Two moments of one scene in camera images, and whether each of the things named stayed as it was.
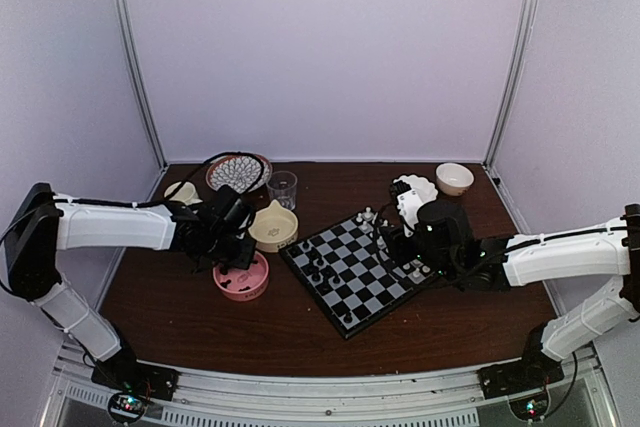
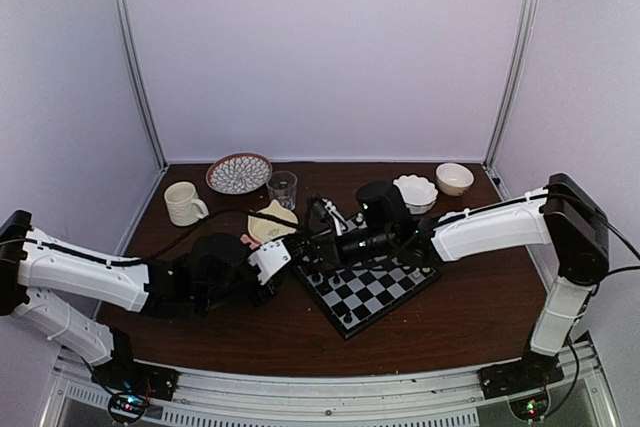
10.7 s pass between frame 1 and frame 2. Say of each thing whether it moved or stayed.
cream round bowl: stayed
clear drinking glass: stayed
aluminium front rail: stayed
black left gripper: moved
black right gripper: moved
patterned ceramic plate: stayed
